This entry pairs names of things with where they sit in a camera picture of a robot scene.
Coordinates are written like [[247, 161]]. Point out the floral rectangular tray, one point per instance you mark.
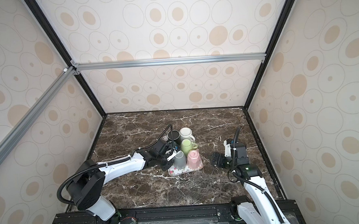
[[172, 171]]

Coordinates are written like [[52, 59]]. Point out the white mug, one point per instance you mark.
[[186, 134]]

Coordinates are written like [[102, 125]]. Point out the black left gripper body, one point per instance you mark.
[[162, 159]]

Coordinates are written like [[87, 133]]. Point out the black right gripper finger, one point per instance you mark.
[[219, 164], [217, 157]]

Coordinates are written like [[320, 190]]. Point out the pink mug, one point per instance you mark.
[[193, 160]]

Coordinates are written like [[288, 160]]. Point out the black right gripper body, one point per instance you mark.
[[217, 160]]

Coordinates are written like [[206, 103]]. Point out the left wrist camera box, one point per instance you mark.
[[171, 154]]

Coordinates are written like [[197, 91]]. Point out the light green mug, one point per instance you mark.
[[187, 145]]

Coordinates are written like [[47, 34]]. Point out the grey mug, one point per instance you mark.
[[180, 160]]

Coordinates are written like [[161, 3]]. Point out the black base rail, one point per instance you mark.
[[191, 214]]

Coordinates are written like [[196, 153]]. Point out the left black frame post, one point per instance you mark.
[[59, 46]]

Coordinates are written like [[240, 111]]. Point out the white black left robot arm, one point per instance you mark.
[[83, 189]]

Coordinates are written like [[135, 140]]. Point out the black frame post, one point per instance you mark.
[[59, 46], [285, 12]]

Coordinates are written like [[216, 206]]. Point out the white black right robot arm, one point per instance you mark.
[[263, 209]]

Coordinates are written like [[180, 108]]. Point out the right black frame post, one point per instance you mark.
[[285, 12]]

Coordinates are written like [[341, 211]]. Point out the horizontal aluminium rail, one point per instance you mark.
[[171, 61]]

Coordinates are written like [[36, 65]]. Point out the black mug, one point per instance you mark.
[[174, 136]]

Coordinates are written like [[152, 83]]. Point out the slanted left aluminium rail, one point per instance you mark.
[[15, 135]]

